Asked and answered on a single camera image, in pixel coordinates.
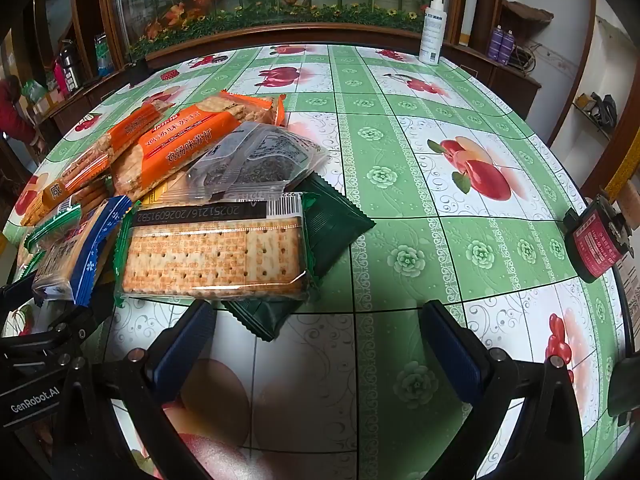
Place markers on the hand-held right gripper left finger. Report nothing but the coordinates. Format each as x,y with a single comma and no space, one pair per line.
185,342

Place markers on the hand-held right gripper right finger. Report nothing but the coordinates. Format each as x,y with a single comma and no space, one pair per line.
450,352

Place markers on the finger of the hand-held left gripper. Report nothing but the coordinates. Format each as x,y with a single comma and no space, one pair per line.
15,290
60,330

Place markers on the square cracker packet green edge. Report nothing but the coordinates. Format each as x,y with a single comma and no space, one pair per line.
215,255

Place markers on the clear grey seed packet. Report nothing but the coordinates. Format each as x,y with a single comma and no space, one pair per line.
260,160

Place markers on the blue-edged snack packet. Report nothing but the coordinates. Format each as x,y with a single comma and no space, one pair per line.
92,255

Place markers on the green fruit-print tablecloth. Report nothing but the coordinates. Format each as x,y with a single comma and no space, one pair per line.
400,210

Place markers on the dark green snack packet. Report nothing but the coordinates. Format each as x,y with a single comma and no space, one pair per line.
330,225

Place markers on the black device red label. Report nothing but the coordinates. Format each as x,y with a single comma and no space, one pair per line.
595,245

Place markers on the pink bottle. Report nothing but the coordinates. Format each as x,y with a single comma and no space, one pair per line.
60,80

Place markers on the black and silver thermos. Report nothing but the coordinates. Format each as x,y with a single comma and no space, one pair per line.
71,67

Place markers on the green and blue bottle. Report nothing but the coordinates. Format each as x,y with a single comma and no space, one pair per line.
102,57

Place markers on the small black box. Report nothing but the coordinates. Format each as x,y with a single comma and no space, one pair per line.
140,71

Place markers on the wooden shelf cabinet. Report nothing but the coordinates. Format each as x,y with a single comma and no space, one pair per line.
510,85

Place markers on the purple can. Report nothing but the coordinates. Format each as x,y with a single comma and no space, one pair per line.
496,45
508,47

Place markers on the white spray bottle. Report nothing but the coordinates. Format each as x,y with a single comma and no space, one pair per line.
431,30

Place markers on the brown wooden wall shelf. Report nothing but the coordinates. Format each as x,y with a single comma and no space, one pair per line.
527,12

